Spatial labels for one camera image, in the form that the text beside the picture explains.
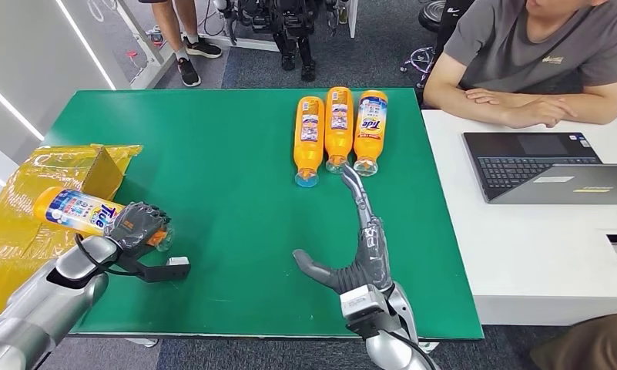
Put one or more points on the person in black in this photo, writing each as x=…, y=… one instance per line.
x=451, y=20

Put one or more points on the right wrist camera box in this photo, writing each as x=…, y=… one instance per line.
x=361, y=306

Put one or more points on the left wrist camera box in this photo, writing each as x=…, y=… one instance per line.
x=165, y=270

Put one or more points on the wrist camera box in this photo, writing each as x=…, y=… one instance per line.
x=361, y=306
x=165, y=270

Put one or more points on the person's right forearm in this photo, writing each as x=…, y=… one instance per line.
x=461, y=108

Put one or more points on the standing person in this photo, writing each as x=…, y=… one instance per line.
x=178, y=20

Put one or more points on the brown rounded object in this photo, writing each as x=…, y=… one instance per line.
x=589, y=344

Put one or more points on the orange detergent bottle blue cap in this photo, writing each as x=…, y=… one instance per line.
x=308, y=152

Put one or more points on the person's left hand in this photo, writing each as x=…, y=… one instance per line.
x=486, y=97

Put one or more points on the person's left forearm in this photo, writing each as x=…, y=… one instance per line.
x=594, y=104

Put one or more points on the green table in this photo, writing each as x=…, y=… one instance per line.
x=211, y=153

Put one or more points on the white desk frame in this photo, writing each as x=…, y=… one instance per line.
x=152, y=64

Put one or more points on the person's right hand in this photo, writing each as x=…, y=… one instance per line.
x=538, y=113

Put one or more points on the black stool chrome base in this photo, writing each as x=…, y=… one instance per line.
x=430, y=15

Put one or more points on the white desk leg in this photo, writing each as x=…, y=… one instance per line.
x=353, y=18

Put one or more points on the orange detergent bottle clear cap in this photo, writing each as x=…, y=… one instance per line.
x=339, y=142
x=73, y=212
x=369, y=147

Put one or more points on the dark grey laptop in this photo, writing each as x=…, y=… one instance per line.
x=517, y=168

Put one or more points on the white table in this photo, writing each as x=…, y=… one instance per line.
x=543, y=255

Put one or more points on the seated person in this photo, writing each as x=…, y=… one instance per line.
x=522, y=51

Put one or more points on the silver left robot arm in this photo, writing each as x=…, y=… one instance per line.
x=42, y=306

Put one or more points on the small red object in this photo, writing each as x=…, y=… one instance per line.
x=131, y=53

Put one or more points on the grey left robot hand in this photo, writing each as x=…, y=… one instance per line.
x=137, y=227

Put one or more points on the yellow plastic-wrapped cardboard box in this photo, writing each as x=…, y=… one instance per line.
x=12, y=245

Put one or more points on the black humanoid robot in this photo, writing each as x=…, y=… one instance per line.
x=293, y=25

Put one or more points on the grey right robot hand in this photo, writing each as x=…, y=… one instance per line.
x=372, y=260

